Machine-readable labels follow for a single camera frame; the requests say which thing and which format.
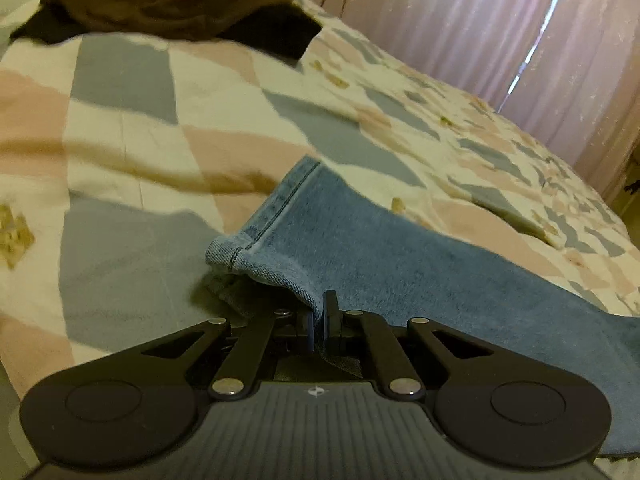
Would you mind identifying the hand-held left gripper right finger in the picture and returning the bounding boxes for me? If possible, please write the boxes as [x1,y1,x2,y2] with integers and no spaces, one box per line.
[322,290,497,403]

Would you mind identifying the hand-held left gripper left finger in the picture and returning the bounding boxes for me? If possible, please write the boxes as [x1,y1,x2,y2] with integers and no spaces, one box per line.
[140,307,318,403]

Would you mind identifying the blue denim jeans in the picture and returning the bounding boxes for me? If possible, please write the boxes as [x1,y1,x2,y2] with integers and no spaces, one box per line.
[205,155,640,458]

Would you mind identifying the checkered pastel quilt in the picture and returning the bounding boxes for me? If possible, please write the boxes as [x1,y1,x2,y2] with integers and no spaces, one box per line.
[0,0,640,480]

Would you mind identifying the pink curtain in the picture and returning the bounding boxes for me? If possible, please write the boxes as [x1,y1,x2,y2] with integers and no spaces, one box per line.
[302,0,640,201]

